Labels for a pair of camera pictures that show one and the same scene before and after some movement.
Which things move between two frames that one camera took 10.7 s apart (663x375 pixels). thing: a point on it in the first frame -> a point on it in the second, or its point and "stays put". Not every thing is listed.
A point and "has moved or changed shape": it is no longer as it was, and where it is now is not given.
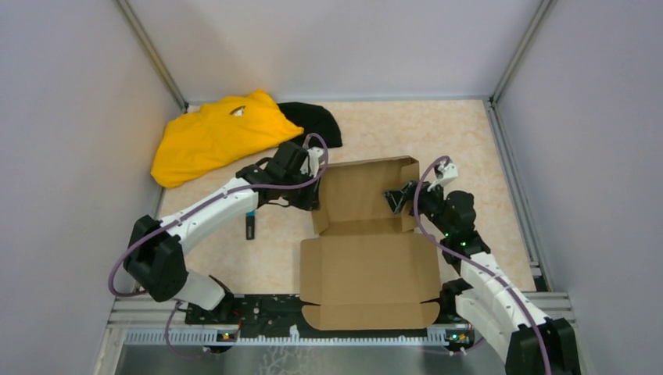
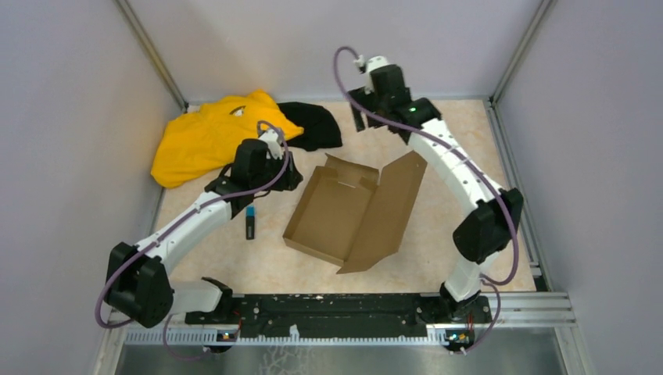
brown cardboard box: [367, 269] has moved or changed shape
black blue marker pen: [250, 225] stays put
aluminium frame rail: [136, 321] stays put
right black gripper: [396, 198] -> [361, 97]
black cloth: [313, 119] stays put
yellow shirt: [217, 134] stays put
